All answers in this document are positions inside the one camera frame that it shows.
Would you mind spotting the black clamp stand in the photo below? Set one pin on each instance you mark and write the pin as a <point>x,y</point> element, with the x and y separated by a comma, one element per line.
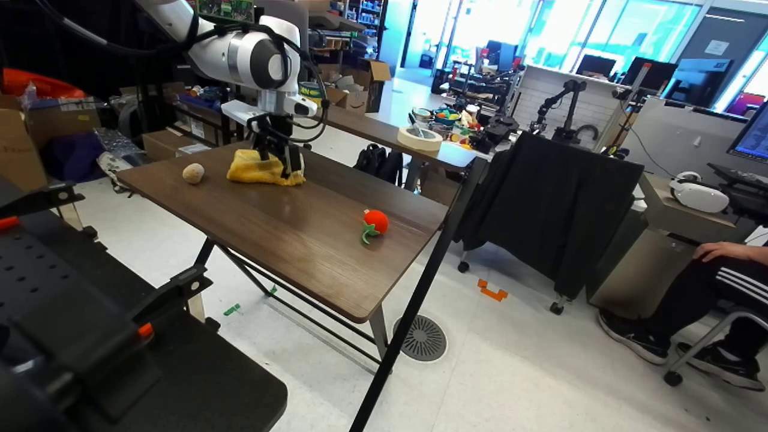
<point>89,347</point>

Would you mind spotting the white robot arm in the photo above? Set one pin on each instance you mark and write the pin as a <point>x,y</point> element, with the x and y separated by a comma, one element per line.
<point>261,55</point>

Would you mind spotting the white tape roll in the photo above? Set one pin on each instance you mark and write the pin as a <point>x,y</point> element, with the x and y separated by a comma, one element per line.
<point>421,139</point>

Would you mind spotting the white VR headset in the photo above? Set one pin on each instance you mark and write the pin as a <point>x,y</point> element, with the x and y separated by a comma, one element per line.
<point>691,193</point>

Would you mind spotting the black draped cart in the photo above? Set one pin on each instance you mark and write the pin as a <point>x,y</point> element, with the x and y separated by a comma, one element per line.
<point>552,208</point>

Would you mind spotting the beige toy potato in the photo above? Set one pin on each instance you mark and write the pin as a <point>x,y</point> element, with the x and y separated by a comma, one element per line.
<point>193,174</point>

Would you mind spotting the yellow towel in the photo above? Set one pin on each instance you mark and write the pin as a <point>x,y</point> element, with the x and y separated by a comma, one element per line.
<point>252,169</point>

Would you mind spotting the blue computer monitor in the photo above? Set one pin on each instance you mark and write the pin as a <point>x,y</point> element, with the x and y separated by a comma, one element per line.
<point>751,142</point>

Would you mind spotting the black backpack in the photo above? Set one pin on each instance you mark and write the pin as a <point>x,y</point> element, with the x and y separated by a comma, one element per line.
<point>380,162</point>

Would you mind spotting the red toy tomato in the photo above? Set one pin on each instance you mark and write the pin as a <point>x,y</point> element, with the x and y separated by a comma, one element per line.
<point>374,224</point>

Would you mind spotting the orange floor marker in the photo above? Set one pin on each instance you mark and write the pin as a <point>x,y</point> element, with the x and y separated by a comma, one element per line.
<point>492,294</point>

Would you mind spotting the round floor drain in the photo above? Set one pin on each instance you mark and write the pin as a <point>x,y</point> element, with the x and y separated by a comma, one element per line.
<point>426,341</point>

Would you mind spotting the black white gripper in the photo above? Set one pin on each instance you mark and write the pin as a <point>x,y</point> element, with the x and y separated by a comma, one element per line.
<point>270,116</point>

